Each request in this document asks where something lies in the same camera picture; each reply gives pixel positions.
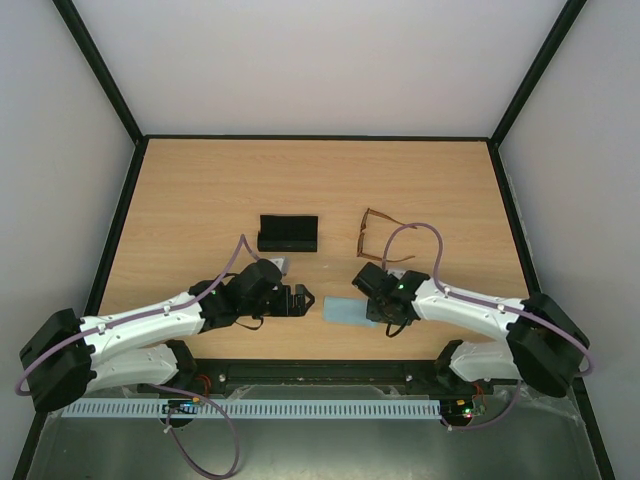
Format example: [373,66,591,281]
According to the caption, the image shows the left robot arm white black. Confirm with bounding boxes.
[17,258,315,413]

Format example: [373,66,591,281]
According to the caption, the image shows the black sunglasses case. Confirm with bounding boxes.
[257,215,319,253]

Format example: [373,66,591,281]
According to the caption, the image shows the black aluminium frame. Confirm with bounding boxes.
[9,0,618,480]

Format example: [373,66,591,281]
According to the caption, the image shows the brown sunglasses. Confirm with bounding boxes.
[355,207,418,263]

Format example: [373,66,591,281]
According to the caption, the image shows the right controller board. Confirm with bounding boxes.
[440,398,487,423]

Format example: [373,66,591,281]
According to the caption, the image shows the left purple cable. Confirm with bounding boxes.
[15,233,261,476]

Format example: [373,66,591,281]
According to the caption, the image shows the controller board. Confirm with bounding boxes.
[160,396,206,416]
[440,398,487,423]

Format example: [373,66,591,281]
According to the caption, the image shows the light blue cleaning cloth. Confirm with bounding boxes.
[322,296,377,328]

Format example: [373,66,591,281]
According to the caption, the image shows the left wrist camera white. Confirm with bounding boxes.
[269,257,290,276]

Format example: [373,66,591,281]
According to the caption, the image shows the white slotted cable duct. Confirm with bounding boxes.
[61,398,441,420]

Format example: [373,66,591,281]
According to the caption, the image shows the left controller board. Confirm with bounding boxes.
[160,396,206,416]

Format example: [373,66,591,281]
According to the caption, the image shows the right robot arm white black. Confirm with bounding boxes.
[352,262,591,398]

